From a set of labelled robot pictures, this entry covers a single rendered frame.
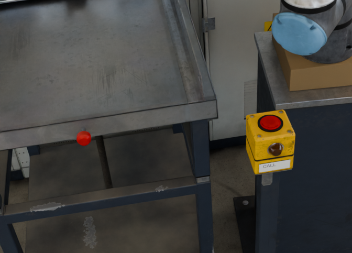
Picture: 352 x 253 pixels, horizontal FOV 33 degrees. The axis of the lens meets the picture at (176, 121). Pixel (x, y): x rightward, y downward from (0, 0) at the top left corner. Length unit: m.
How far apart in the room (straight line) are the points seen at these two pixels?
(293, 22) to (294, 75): 0.24
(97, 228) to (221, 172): 0.59
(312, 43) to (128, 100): 0.43
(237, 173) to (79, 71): 1.01
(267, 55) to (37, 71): 0.60
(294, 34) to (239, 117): 1.06
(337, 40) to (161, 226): 0.85
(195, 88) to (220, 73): 0.77
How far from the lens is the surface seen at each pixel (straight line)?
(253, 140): 1.17
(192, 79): 1.43
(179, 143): 2.22
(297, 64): 1.49
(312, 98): 1.50
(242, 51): 2.14
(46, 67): 1.55
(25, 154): 2.37
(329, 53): 1.48
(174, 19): 1.65
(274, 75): 1.56
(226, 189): 2.28
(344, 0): 1.38
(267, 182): 1.28
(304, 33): 1.28
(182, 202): 2.02
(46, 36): 1.67
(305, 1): 1.26
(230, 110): 2.29
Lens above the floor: 1.70
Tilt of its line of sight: 41 degrees down
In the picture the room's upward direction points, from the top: 6 degrees counter-clockwise
